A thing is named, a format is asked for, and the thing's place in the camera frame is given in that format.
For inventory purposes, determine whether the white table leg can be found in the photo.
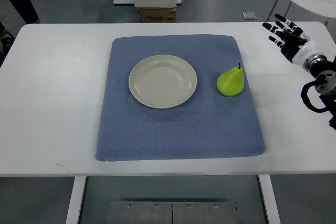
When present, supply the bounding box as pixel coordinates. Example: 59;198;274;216
258;174;281;224
65;176;87;224

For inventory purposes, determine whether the white right table leg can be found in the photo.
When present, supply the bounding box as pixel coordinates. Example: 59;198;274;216
258;174;281;224

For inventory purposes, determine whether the white left table leg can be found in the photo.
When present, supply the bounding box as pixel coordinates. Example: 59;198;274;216
65;176;87;224

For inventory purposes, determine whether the brown cardboard box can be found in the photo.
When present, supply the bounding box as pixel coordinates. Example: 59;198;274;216
139;6;177;23

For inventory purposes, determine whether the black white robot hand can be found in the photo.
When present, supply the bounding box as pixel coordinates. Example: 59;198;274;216
262;14;321;66

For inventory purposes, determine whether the green pear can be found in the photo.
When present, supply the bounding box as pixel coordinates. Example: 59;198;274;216
216;63;245;97

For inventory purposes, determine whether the grey floor socket plate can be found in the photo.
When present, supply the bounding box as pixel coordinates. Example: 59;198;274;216
242;12;257;20

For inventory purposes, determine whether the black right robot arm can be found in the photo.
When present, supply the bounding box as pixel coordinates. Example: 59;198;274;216
301;57;335;130

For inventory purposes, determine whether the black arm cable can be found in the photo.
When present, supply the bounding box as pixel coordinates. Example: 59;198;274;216
300;81;332;112

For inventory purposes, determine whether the metal floor plate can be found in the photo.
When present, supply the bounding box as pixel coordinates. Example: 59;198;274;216
107;201;239;223

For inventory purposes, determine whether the blue textured mat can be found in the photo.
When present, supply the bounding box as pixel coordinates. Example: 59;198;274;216
96;35;265;161

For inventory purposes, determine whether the beige round plate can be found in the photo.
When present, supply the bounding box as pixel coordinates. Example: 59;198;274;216
128;55;197;109

